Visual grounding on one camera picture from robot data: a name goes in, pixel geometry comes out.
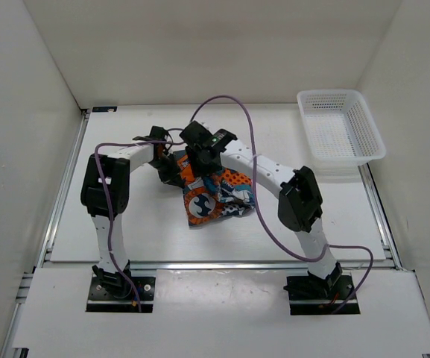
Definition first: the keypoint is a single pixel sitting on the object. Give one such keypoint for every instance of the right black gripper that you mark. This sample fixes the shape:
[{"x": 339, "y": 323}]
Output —
[{"x": 196, "y": 167}]

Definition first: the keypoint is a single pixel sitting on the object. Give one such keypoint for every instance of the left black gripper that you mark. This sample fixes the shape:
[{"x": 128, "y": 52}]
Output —
[{"x": 171, "y": 177}]

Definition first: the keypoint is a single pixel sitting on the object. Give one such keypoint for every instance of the colourful patterned shorts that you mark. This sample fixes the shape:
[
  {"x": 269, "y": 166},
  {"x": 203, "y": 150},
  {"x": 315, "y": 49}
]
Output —
[{"x": 220, "y": 195}]

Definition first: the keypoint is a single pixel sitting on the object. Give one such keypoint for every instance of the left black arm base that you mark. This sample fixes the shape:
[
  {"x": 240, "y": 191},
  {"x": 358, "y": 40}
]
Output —
[{"x": 111, "y": 293}]

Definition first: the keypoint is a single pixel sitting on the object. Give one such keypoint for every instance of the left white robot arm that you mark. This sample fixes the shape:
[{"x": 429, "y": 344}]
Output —
[{"x": 106, "y": 189}]

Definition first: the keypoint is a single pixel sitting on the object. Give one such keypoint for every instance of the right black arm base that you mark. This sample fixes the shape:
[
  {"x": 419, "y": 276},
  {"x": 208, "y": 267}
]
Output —
[{"x": 305, "y": 297}]

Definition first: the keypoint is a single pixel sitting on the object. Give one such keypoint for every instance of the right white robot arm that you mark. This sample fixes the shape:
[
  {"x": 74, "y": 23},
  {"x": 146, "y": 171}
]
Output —
[{"x": 299, "y": 199}]

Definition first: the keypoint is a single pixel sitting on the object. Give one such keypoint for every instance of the white perforated plastic basket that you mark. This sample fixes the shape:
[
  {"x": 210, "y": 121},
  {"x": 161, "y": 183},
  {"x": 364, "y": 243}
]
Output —
[{"x": 339, "y": 127}]

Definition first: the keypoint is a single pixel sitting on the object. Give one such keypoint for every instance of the black corner bracket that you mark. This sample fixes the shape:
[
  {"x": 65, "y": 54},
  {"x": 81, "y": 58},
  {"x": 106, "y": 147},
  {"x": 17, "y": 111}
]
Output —
[{"x": 104, "y": 109}]

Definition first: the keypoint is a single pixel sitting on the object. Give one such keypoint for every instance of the aluminium front rail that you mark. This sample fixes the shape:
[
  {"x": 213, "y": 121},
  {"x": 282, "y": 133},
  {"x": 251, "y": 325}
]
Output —
[{"x": 278, "y": 265}]

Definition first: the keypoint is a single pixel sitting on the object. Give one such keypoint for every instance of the aluminium rail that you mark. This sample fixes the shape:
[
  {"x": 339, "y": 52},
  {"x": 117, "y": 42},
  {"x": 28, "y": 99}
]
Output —
[
  {"x": 278, "y": 265},
  {"x": 50, "y": 233},
  {"x": 381, "y": 220}
]

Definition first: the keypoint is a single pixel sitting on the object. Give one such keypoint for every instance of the aluminium right rail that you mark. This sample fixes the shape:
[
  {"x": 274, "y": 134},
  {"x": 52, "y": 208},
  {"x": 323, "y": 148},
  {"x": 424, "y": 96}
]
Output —
[{"x": 381, "y": 220}]

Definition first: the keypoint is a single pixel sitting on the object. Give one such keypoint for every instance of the aluminium left rail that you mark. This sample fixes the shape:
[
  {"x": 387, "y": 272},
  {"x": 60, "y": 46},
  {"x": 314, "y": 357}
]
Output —
[{"x": 50, "y": 233}]

